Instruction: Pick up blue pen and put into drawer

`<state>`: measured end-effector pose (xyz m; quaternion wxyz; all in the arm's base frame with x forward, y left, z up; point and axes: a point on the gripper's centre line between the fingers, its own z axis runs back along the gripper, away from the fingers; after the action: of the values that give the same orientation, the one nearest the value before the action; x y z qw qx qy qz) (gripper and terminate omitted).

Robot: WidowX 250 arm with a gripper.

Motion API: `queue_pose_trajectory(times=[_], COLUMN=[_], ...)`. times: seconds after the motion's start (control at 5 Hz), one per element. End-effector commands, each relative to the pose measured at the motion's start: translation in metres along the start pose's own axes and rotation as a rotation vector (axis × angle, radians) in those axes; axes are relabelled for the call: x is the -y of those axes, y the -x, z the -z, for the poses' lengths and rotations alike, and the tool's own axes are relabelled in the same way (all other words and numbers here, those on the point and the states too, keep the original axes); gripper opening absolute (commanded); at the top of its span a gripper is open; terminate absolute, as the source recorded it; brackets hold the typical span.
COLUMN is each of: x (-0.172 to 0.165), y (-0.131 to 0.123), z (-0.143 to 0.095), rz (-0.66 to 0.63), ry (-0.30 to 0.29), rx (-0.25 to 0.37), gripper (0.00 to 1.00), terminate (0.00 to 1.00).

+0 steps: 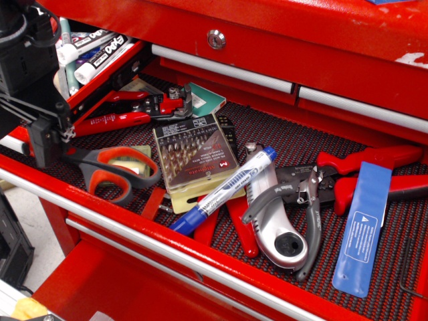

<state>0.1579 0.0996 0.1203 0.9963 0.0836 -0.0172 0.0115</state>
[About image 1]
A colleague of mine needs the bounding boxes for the black hex key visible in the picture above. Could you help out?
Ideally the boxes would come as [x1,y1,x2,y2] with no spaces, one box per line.
[399,238,427,300]

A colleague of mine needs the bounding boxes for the red tool cabinet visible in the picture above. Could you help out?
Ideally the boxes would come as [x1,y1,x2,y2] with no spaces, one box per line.
[43,1,427,144]

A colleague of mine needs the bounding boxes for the green card under scissors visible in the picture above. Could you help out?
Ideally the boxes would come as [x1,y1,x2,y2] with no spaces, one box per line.
[108,145,151,177]

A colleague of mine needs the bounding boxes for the drill bit set case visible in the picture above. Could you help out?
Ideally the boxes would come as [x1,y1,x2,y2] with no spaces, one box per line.
[153,114,239,214]

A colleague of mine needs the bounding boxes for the blue dry erase marker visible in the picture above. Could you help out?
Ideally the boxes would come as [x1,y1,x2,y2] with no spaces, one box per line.
[169,146,277,235]

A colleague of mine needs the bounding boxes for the grey handled cutting pliers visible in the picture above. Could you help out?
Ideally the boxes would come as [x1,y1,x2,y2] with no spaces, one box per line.
[242,166,323,282]

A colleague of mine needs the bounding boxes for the silver cabinet lock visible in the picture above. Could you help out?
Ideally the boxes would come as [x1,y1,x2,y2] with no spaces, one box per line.
[207,29,226,50]

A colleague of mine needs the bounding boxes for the red open upper drawer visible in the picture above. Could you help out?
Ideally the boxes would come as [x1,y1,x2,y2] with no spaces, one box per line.
[0,16,158,158]

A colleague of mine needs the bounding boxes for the black expo marker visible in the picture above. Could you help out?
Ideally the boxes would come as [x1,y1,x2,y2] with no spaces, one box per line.
[57,29,117,65]
[74,34,131,85]

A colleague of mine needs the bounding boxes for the yellow sponge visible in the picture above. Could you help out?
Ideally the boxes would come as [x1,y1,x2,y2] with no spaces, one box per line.
[11,298,49,320]

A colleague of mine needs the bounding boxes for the black box on floor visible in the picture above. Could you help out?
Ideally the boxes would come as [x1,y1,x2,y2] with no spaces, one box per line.
[1,190,35,289]

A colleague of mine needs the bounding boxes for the blue plastic pry tool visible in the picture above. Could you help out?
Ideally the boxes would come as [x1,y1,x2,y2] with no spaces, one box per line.
[332,161,392,298]

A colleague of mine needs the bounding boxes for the red grey handled scissors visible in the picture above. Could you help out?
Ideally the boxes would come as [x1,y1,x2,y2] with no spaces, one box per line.
[62,146,161,206]

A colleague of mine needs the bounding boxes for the red handled wire stripper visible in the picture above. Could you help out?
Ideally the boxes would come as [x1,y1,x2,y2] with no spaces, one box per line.
[75,84,193,136]

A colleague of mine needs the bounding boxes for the silver utility knife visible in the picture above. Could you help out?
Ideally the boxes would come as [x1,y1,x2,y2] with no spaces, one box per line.
[247,163,308,270]

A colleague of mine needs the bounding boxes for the teal small box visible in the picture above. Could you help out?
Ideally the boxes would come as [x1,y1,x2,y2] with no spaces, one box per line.
[189,82,227,118]

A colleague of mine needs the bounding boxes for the red handled pliers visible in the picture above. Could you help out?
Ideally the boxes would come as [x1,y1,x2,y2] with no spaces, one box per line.
[193,196,259,258]

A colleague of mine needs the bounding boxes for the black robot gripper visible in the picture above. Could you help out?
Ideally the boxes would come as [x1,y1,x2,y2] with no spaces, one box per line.
[1,1,74,168]

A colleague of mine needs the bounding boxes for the black red drawer liner mat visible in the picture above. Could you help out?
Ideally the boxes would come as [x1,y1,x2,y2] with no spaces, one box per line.
[0,73,428,321]

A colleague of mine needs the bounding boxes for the red open main drawer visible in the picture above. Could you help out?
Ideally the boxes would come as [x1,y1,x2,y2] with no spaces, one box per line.
[1,66,427,320]

